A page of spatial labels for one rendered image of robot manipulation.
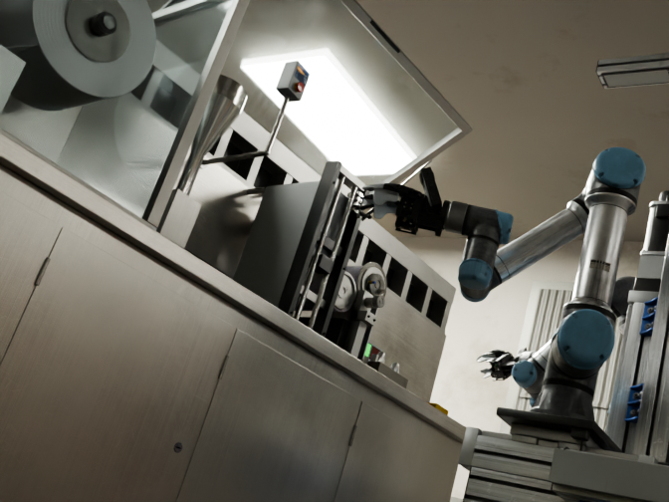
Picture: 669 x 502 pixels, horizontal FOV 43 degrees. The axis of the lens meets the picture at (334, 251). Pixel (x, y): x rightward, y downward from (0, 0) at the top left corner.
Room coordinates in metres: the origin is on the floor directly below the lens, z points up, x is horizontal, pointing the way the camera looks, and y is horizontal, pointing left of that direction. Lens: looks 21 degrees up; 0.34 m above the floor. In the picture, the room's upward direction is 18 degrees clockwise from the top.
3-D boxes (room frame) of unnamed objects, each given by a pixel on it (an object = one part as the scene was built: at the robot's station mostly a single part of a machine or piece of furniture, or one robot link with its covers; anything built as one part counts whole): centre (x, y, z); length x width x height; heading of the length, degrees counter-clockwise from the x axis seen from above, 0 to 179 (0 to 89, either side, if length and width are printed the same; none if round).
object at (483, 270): (1.85, -0.33, 1.12); 0.11 x 0.08 x 0.11; 167
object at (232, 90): (2.16, 0.44, 1.50); 0.14 x 0.14 x 0.06
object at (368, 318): (2.53, -0.15, 1.05); 0.06 x 0.05 x 0.31; 44
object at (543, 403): (1.90, -0.61, 0.87); 0.15 x 0.15 x 0.10
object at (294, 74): (2.22, 0.27, 1.66); 0.07 x 0.07 x 0.10; 51
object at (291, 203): (2.47, 0.20, 1.17); 0.34 x 0.05 x 0.54; 44
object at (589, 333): (1.77, -0.58, 1.19); 0.15 x 0.12 x 0.55; 167
